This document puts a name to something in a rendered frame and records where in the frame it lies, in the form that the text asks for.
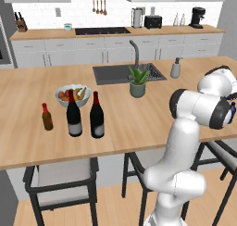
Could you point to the blue plastic bottle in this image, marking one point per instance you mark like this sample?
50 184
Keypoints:
232 112

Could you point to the dark grey sink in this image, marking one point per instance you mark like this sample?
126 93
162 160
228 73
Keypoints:
114 73

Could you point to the teal cup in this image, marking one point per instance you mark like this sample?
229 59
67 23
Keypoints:
68 27

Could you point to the green plant in grey-green pot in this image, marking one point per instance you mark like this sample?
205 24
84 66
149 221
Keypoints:
137 87

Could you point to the yellow bananas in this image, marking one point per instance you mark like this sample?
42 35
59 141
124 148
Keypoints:
81 93

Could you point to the dark wine bottle grey label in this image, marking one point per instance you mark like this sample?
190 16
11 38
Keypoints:
74 118
97 121

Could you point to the grey wall socket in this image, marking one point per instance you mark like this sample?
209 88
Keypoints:
58 12

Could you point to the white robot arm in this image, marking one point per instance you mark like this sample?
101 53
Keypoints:
182 149

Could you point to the steel oven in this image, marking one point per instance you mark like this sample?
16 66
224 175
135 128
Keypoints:
4 47

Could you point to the wooden hanging spoon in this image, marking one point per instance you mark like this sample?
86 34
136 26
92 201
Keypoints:
105 7
93 6
97 6
101 6

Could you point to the silver paper towel holder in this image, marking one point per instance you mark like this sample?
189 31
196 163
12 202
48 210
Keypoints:
137 18

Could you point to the grey tap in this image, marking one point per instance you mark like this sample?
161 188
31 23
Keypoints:
136 53

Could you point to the small brown bottle red cap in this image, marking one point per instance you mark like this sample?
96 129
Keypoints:
47 120

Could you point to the black hob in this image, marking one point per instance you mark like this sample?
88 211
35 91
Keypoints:
102 31

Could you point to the orange fruit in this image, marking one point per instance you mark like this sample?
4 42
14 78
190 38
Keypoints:
63 94

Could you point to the white base cupboard run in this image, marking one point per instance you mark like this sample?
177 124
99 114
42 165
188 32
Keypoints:
92 50

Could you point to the black coffee machine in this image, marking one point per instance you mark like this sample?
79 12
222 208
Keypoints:
197 17

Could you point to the white bottle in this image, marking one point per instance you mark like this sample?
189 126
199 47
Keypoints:
176 20
182 20

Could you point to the brown knife block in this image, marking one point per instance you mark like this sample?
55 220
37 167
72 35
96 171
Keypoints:
22 24

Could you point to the black toaster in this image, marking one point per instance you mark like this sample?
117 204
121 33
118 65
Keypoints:
153 22

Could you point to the grey soap dispenser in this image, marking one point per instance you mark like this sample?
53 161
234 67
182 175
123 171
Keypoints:
175 69

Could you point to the black stool grey seat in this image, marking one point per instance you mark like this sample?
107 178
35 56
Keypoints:
61 180
225 157
135 169

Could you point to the white canister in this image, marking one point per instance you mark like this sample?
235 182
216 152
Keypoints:
152 11

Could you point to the pale blue fruit bowl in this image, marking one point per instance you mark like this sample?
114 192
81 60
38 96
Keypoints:
61 101

